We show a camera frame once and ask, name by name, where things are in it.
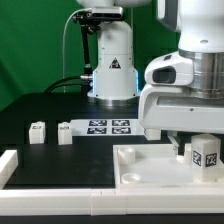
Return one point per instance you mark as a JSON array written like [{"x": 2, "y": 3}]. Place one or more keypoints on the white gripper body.
[{"x": 184, "y": 91}]

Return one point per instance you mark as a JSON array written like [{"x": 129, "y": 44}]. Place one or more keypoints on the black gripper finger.
[{"x": 175, "y": 143}]

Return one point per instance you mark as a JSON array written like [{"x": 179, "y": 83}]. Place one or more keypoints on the white square tabletop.
[{"x": 158, "y": 165}]

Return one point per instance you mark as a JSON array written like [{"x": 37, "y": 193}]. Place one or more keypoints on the white marker sheet with tags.
[{"x": 106, "y": 127}]

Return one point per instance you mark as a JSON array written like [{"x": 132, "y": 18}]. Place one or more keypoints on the black camera on mount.
[{"x": 99, "y": 14}]

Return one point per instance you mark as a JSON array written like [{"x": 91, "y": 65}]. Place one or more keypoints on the white obstacle wall front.
[{"x": 111, "y": 202}]

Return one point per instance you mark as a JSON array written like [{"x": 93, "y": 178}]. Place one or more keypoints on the white obstacle wall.
[
  {"x": 111, "y": 202},
  {"x": 8, "y": 164}
]

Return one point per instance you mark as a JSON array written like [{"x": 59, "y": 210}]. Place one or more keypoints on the white obstacle wall left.
[{"x": 8, "y": 164}]

